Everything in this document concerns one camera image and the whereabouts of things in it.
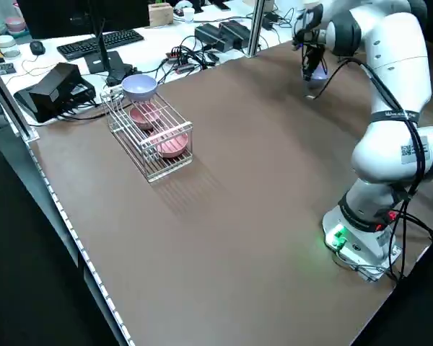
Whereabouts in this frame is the black keyboard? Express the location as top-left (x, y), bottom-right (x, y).
top-left (56, 28), bottom-right (145, 61)

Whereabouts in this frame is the pink bowl stack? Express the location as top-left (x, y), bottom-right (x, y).
top-left (5, 16), bottom-right (26, 36)

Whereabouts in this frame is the black monitor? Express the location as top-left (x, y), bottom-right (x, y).
top-left (17, 0), bottom-right (149, 40)

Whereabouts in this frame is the black power adapter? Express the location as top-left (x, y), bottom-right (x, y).
top-left (194, 22), bottom-right (227, 51)
top-left (218, 19), bottom-right (252, 48)

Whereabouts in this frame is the black monitor stand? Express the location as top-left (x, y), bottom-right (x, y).
top-left (84, 17), bottom-right (136, 87)

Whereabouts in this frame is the red black usb hub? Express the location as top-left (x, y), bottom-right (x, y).
top-left (165, 46), bottom-right (196, 75)

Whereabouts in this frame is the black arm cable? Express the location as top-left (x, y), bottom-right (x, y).
top-left (305, 57), bottom-right (433, 282)

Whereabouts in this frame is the aluminium camera post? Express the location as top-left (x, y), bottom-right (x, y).
top-left (247, 0), bottom-right (267, 58)

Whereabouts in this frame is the white desk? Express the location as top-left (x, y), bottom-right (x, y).
top-left (0, 0), bottom-right (304, 125)

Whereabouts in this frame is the black box device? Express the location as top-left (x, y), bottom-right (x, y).
top-left (28, 61), bottom-right (97, 123)

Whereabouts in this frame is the purple bowl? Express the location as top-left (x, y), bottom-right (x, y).
top-left (121, 74), bottom-right (158, 103)
top-left (300, 66), bottom-right (330, 90)

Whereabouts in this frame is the aluminium frame post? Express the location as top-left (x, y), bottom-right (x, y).
top-left (0, 53), bottom-right (40, 141)

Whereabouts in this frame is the white round container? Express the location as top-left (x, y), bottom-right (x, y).
top-left (0, 35), bottom-right (21, 58)

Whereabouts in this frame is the metal wire dish rack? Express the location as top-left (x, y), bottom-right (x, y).
top-left (100, 88), bottom-right (195, 184)

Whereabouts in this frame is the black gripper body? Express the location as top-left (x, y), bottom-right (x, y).
top-left (292, 6), bottom-right (326, 48)

